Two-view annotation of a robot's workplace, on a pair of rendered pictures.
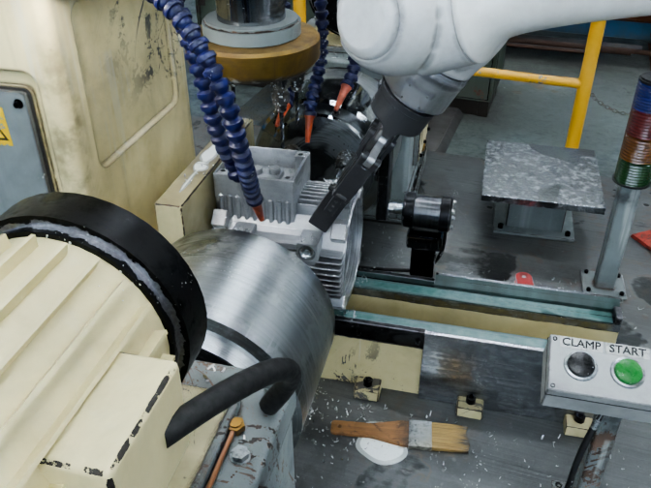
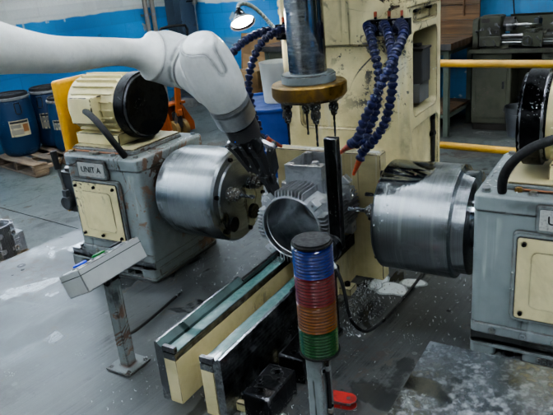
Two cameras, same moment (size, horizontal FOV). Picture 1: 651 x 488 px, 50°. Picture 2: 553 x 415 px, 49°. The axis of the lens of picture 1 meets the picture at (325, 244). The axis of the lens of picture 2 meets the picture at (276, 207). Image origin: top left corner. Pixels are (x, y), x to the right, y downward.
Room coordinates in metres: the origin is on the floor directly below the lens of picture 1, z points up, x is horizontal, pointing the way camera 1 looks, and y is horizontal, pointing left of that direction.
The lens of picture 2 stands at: (1.30, -1.30, 1.57)
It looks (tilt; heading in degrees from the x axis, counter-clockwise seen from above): 21 degrees down; 109
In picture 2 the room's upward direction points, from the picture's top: 6 degrees counter-clockwise
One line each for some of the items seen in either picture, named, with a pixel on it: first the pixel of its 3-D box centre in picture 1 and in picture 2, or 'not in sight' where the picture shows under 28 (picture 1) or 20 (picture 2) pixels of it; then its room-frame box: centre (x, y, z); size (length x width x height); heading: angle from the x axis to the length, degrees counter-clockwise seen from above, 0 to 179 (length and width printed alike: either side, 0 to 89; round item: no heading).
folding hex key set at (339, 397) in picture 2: (524, 289); (334, 398); (1.06, -0.38, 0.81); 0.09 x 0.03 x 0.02; 174
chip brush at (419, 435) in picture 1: (399, 433); not in sight; (0.71, -0.11, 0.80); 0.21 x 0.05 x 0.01; 83
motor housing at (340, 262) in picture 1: (291, 239); (309, 212); (0.92, 0.05, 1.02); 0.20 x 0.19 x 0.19; 77
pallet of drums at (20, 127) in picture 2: not in sight; (62, 122); (-2.74, 3.91, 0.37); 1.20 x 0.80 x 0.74; 66
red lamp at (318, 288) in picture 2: (647, 121); (314, 285); (1.09, -0.54, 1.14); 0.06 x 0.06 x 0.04
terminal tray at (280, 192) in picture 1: (263, 183); (313, 172); (0.93, 0.09, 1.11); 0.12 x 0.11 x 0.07; 77
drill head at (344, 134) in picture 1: (335, 137); (442, 218); (1.24, -0.02, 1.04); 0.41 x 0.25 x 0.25; 166
